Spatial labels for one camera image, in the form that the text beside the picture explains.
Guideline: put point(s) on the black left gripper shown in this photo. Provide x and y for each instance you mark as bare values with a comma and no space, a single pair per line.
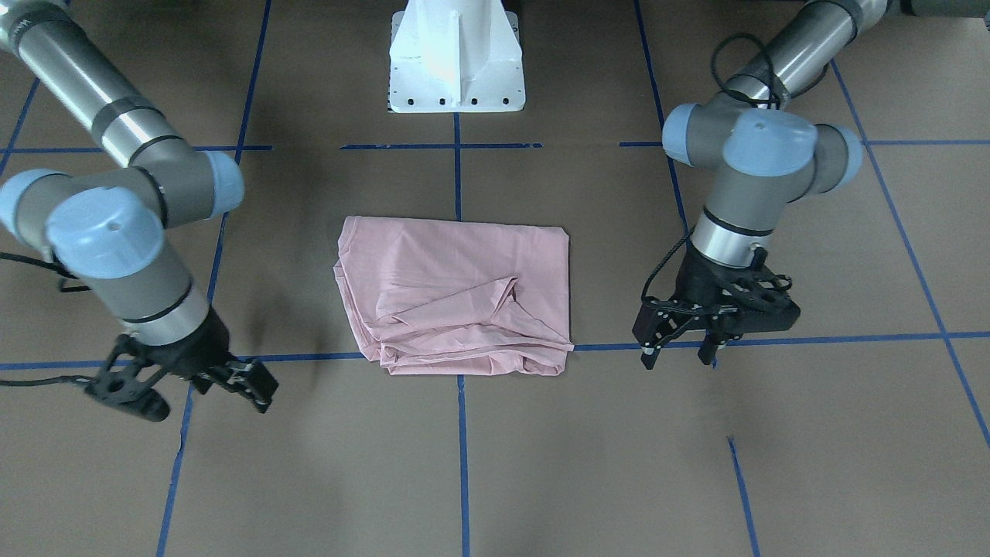
702,278

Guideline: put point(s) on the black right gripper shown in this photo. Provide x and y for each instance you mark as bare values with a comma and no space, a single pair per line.
203,346

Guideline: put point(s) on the pink Snoopy t-shirt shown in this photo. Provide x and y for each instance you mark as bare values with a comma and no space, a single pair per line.
456,298

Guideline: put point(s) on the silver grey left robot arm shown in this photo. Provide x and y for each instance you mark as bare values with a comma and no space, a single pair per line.
764,158

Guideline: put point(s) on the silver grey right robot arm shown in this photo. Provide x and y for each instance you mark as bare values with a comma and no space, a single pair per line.
108,230

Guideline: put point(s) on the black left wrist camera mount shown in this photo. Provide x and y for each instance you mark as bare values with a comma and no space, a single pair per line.
761,300

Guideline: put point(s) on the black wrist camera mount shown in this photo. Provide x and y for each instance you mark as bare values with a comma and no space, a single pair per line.
126,381
761,300

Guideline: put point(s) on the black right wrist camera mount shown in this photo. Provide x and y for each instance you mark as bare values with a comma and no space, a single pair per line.
126,381

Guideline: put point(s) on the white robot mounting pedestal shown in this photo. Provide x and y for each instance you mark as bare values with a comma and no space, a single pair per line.
456,57

